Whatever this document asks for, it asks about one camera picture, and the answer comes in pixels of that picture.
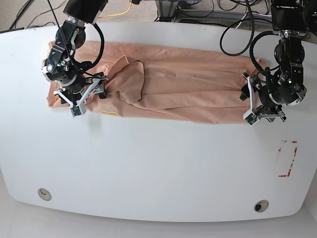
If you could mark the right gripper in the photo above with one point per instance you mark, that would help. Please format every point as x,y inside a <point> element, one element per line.
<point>64,75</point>

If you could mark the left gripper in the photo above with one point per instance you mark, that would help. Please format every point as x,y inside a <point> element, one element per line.
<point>289,93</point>

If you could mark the peach t-shirt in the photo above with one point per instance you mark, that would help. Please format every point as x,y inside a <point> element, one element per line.
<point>171,83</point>

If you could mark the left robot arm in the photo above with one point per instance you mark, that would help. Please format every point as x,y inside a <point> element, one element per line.
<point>288,21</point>

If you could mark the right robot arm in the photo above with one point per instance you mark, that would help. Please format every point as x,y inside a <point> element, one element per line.
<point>71,35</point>

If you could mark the red tape rectangle marking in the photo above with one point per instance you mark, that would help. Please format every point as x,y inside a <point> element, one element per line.
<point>285,158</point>

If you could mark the right table grommet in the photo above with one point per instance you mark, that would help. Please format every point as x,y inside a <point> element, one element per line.
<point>261,206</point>

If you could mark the table grommet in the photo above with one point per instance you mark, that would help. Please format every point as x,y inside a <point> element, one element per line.
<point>44,194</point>
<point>261,206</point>

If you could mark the left table grommet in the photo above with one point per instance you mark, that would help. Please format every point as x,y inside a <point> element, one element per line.
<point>44,194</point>

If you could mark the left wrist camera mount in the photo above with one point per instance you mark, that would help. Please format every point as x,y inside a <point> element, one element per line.
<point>257,110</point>

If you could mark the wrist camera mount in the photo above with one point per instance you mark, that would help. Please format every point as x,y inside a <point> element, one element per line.
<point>257,110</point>
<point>76,102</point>

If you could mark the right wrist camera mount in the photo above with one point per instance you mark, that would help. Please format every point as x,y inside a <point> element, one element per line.
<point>76,102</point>

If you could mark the aluminium frame stand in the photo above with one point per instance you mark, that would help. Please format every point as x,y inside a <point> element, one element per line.
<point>167,10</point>

